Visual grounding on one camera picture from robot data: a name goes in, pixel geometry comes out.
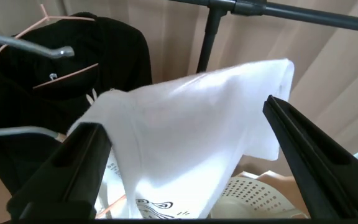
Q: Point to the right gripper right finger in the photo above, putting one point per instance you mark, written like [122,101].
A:
[328,186]

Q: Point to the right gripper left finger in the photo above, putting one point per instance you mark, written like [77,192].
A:
[51,186]

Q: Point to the white garment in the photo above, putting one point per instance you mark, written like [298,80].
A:
[182,130]

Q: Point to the black shorts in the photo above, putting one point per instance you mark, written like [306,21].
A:
[120,56]

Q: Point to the white laundry basket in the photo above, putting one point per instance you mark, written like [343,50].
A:
[253,196]

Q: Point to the black clothes rack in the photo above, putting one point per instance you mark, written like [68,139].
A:
[210,34]

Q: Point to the beige curtain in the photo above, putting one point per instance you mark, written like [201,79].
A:
[322,68]

